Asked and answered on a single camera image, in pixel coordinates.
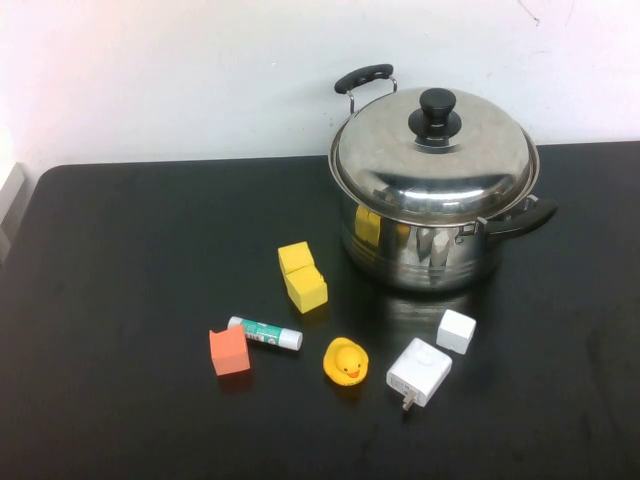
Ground stainless steel pot black handles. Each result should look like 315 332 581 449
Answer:
328 63 559 294

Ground yellow foam cube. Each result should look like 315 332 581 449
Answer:
277 241 316 276
283 264 330 316

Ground white green glue stick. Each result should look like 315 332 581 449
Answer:
227 315 304 352

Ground white plug charger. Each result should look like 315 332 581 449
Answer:
385 337 454 413

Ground small white cube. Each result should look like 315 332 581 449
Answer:
435 308 477 356

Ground steel lid with black knob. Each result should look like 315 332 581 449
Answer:
330 87 542 227

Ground yellow rubber duck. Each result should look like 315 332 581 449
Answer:
322 337 371 388

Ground orange foam cube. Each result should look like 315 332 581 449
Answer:
208 326 251 378

